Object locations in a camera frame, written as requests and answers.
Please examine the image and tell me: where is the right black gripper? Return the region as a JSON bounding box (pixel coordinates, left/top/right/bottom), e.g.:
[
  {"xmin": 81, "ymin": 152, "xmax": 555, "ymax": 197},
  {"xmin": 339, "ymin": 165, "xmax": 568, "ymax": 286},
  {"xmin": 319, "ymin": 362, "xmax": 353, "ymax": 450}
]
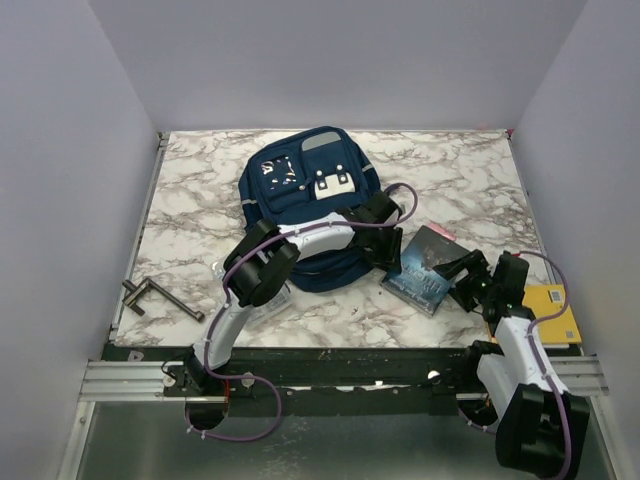
[{"xmin": 432, "ymin": 248, "xmax": 498, "ymax": 311}]

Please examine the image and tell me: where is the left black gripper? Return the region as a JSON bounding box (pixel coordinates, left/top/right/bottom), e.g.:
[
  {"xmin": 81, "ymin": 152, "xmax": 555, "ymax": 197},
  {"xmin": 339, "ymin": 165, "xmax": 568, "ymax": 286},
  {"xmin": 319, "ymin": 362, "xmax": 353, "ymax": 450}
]
[{"xmin": 364, "ymin": 226, "xmax": 403, "ymax": 275}]

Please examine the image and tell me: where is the dark blue hardcover book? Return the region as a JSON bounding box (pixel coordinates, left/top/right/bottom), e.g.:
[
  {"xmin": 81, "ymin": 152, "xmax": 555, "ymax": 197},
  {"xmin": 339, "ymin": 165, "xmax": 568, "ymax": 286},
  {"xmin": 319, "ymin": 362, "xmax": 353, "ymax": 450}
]
[{"xmin": 381, "ymin": 226, "xmax": 470, "ymax": 316}]

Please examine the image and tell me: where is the navy blue student backpack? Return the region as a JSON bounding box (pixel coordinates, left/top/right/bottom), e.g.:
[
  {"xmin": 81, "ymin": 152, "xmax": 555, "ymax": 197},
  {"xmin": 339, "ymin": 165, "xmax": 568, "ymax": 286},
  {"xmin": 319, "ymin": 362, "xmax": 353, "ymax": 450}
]
[{"xmin": 238, "ymin": 126, "xmax": 383, "ymax": 293}]

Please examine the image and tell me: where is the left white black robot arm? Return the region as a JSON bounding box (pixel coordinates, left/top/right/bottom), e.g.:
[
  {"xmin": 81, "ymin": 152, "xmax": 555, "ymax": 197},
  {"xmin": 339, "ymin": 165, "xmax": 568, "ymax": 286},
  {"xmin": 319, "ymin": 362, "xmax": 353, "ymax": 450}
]
[{"xmin": 187, "ymin": 191, "xmax": 414, "ymax": 395}]

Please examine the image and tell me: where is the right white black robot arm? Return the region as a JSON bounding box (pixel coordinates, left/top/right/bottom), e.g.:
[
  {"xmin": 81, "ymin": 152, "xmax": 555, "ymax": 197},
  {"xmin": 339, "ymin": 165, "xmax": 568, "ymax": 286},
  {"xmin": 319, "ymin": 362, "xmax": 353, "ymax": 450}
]
[{"xmin": 434, "ymin": 250, "xmax": 590, "ymax": 479}]

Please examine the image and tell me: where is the pink eraser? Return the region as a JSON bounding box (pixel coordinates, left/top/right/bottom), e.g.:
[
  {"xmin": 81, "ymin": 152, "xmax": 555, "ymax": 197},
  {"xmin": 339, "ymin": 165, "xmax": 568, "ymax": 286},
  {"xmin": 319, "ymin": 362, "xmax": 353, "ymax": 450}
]
[{"xmin": 429, "ymin": 224, "xmax": 456, "ymax": 241}]

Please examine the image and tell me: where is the yellow notebook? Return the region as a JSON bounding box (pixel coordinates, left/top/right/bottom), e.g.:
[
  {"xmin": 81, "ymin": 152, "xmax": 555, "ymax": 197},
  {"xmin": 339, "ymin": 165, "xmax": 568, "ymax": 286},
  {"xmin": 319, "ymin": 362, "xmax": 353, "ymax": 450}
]
[{"xmin": 521, "ymin": 284, "xmax": 582, "ymax": 348}]

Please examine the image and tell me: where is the clear plastic parts box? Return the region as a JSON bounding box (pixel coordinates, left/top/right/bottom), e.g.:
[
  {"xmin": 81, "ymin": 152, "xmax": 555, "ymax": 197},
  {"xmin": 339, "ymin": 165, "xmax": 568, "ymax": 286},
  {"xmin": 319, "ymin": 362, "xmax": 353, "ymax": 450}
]
[{"xmin": 211, "ymin": 259, "xmax": 293, "ymax": 330}]

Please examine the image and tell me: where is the metal table clamp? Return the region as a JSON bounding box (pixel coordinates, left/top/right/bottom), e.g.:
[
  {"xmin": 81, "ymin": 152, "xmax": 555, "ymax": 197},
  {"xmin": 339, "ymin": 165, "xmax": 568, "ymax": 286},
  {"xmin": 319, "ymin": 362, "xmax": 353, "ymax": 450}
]
[{"xmin": 121, "ymin": 278, "xmax": 206, "ymax": 323}]

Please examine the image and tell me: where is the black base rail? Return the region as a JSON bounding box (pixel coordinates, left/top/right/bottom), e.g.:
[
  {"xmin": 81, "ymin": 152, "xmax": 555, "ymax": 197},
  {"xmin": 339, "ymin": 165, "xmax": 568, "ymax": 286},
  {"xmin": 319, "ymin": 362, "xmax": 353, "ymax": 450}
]
[{"xmin": 101, "ymin": 344, "xmax": 486, "ymax": 417}]

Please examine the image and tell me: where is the aluminium extrusion frame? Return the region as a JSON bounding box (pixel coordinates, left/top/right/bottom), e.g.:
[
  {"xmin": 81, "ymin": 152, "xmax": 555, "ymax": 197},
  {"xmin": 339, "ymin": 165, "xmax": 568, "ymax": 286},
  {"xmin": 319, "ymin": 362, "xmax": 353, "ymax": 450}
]
[{"xmin": 79, "ymin": 356, "xmax": 610, "ymax": 403}]

